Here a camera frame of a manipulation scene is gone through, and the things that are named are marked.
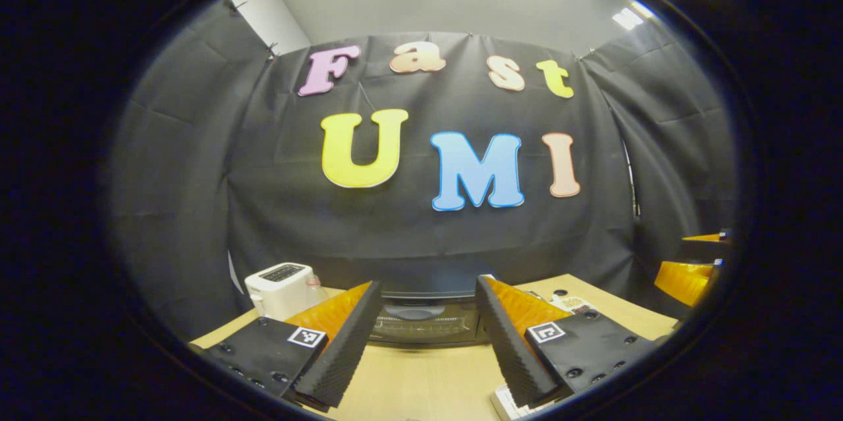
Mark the white divided dish with beans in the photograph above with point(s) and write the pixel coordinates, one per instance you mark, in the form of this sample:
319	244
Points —
576	306

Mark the white toaster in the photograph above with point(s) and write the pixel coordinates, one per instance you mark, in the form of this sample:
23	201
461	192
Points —
276	289

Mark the small ceiling light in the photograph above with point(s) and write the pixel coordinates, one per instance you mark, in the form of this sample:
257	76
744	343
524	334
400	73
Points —
631	16

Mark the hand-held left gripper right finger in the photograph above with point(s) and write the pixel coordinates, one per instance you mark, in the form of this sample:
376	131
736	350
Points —
507	342

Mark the clear plastic bottle red label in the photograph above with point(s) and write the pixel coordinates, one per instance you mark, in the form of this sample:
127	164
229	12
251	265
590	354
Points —
318	289

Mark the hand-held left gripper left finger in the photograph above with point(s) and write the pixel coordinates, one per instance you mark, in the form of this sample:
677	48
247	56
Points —
349	348

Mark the small white rectangular plate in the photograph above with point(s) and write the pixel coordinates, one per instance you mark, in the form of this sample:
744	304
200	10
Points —
507	404

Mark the black backdrop cloth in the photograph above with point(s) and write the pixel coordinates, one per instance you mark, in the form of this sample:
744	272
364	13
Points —
276	210

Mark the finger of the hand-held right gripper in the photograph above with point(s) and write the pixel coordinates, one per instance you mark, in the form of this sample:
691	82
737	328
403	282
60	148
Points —
708	237
688	279

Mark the black electric oven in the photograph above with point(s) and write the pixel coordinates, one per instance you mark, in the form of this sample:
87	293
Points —
428	325

